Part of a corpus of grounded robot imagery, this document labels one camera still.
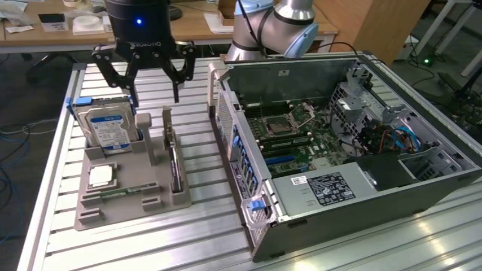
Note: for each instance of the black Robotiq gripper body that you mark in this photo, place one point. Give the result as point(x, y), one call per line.
point(143, 36)

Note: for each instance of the graphics card with metal bracket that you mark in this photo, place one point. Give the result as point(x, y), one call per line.
point(175, 169)

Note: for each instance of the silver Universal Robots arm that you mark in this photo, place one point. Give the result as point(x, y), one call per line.
point(259, 31)

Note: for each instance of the plain white box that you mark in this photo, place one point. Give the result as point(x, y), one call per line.
point(106, 27)

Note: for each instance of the black round lamp base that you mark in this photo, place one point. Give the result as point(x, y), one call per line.
point(177, 14)

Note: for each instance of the white box with tape roll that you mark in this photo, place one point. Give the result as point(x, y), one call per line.
point(89, 25)

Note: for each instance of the stack of white papers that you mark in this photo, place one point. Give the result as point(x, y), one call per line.
point(218, 24)

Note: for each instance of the black office chair base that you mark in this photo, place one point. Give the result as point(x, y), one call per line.
point(42, 63)

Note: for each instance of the hard disk with blue carrier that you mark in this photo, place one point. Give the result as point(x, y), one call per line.
point(109, 127)

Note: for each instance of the wooden desk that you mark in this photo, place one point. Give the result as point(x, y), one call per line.
point(46, 38)

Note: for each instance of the beige tape roll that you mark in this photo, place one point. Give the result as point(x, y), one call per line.
point(71, 2)

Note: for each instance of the white box with black top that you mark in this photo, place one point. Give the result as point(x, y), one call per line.
point(54, 22)

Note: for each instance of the brown cardboard box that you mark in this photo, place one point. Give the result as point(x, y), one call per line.
point(227, 8)

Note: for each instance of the small white paper label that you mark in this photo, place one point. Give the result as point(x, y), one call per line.
point(19, 28)

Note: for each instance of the CPU socket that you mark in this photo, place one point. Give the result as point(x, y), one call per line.
point(278, 126)

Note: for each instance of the clear plastic bag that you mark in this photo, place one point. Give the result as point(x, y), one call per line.
point(12, 12)

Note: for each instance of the metal socket cover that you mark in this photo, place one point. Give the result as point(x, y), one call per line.
point(304, 113)

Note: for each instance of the grey plastic parts rack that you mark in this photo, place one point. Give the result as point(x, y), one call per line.
point(131, 169)

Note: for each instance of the silver CPU chip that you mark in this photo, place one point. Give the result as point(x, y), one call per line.
point(102, 176)

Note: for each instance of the installed black RAM stick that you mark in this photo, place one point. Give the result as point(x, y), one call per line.
point(286, 142)

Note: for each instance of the blue expansion slot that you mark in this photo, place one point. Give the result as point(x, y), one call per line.
point(281, 160)

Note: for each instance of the green RAM stick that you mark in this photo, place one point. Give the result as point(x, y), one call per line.
point(121, 192)

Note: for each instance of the green motherboard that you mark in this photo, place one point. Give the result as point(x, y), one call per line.
point(320, 146)

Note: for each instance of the perforated metal disk bay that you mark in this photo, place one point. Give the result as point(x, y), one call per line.
point(361, 107)

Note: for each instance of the blue case latch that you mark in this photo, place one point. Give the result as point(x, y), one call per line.
point(255, 204)

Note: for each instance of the wooden cabinet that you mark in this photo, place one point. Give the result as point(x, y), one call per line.
point(381, 28)

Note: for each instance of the grey power supply unit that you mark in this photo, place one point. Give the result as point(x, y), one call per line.
point(297, 197)

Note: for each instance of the device with green light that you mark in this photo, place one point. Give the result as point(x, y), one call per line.
point(426, 60)

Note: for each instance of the open dark PC case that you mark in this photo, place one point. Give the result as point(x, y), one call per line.
point(338, 226)

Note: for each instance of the white table frame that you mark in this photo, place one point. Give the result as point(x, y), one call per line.
point(446, 22)

